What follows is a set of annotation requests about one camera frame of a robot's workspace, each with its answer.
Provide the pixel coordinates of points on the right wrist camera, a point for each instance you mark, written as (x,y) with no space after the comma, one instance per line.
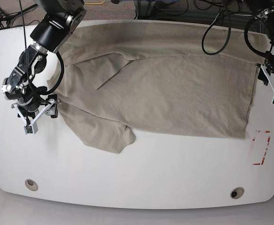
(31,129)

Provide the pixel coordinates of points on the table cable grommet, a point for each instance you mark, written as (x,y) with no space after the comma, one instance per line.
(31,185)
(237,193)

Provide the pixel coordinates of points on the black tripod stand legs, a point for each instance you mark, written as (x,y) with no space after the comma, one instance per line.
(15,12)

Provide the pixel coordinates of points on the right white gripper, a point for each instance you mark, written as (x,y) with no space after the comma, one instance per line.
(33,110)

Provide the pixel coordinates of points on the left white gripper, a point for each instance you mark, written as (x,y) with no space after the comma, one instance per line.
(266,76)

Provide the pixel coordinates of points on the right table cable grommet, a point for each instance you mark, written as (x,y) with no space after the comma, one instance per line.
(237,193)

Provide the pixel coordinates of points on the red tape rectangle marking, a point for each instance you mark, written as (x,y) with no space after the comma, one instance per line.
(259,147)

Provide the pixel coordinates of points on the beige T-shirt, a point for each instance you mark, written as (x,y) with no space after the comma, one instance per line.
(153,77)

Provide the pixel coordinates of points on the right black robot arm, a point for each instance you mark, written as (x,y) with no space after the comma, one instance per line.
(61,19)

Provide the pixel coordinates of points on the left table cable grommet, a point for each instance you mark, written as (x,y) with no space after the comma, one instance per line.
(31,185)

